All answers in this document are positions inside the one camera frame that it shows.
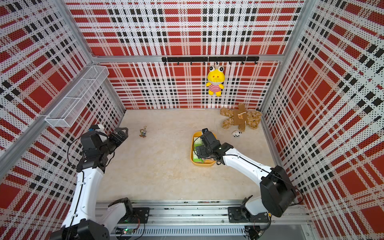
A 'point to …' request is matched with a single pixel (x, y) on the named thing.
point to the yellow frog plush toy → (216, 77)
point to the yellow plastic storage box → (206, 162)
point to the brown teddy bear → (240, 117)
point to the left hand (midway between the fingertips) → (126, 133)
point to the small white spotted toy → (236, 133)
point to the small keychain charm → (143, 131)
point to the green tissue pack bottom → (196, 159)
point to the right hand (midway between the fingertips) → (208, 147)
